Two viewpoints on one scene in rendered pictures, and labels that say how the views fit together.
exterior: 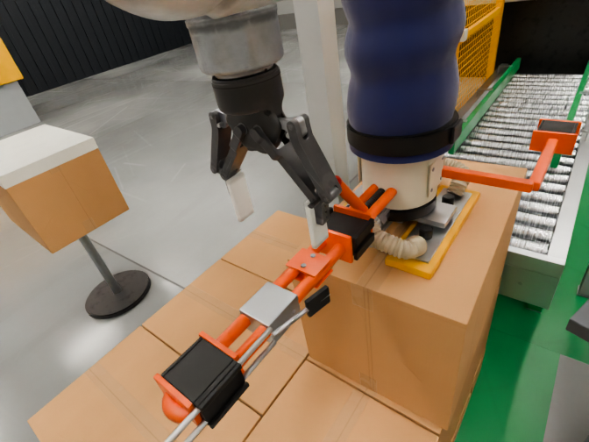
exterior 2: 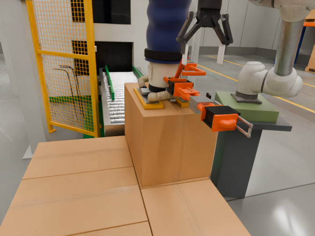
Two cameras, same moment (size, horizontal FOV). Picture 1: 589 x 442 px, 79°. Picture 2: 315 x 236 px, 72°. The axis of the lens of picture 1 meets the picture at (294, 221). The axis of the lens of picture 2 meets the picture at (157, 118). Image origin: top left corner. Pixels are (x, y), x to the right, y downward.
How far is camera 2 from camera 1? 0.80 m
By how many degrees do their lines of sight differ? 52
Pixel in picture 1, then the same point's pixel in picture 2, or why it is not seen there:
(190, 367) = (219, 110)
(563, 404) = not seen: hidden behind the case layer
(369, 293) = (186, 116)
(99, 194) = not seen: outside the picture
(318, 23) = (25, 29)
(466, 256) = not seen: hidden behind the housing
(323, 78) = (30, 63)
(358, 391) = (174, 184)
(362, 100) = (166, 37)
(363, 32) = (168, 10)
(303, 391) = (154, 199)
